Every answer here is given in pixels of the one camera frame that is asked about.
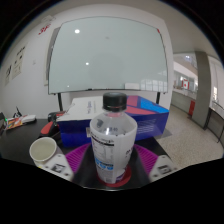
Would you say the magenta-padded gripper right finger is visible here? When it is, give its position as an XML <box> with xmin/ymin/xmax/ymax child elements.
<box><xmin>131</xmin><ymin>143</ymin><xmax>178</xmax><ymax>184</ymax></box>

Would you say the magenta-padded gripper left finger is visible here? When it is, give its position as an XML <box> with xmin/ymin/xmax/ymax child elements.
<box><xmin>36</xmin><ymin>143</ymin><xmax>100</xmax><ymax>184</ymax></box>

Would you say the clear black-capped drink bottle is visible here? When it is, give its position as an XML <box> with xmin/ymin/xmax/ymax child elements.
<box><xmin>89</xmin><ymin>91</ymin><xmax>138</xmax><ymax>185</ymax></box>

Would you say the flat round red coaster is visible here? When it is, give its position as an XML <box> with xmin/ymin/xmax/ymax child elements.
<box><xmin>97</xmin><ymin>165</ymin><xmax>133</xmax><ymax>188</ymax></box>

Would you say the blue box with red print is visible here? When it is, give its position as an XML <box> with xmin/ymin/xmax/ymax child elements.
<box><xmin>56</xmin><ymin>94</ymin><xmax>170</xmax><ymax>149</ymax></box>

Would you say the white and yellow paper cup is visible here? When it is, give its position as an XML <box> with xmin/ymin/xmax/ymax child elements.
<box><xmin>29</xmin><ymin>136</ymin><xmax>58</xmax><ymax>168</ymax></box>

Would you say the black and red object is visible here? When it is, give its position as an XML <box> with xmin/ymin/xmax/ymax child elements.
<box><xmin>39</xmin><ymin>111</ymin><xmax>66</xmax><ymax>138</ymax></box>

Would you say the small white block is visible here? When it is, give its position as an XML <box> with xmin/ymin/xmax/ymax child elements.
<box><xmin>20</xmin><ymin>114</ymin><xmax>37</xmax><ymax>124</ymax></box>

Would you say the red fire extinguisher box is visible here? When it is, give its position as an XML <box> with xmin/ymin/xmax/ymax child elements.
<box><xmin>187</xmin><ymin>99</ymin><xmax>197</xmax><ymax>116</ymax></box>

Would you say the orange printed flat box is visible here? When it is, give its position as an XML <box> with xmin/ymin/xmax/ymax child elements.
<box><xmin>4</xmin><ymin>116</ymin><xmax>25</xmax><ymax>131</ymax></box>

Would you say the large whiteboard on stand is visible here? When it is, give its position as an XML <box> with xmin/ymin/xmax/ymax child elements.
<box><xmin>45</xmin><ymin>16</ymin><xmax>169</xmax><ymax>112</ymax></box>

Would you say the red and white wall sign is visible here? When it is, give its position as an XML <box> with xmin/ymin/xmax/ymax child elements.
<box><xmin>181</xmin><ymin>79</ymin><xmax>191</xmax><ymax>91</ymax></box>

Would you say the small white wall poster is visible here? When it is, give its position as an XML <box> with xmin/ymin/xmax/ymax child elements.
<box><xmin>3</xmin><ymin>63</ymin><xmax>13</xmax><ymax>86</ymax></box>

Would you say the large white wall poster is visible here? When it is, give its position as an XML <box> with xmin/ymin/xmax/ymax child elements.
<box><xmin>12</xmin><ymin>44</ymin><xmax>27</xmax><ymax>81</ymax></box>

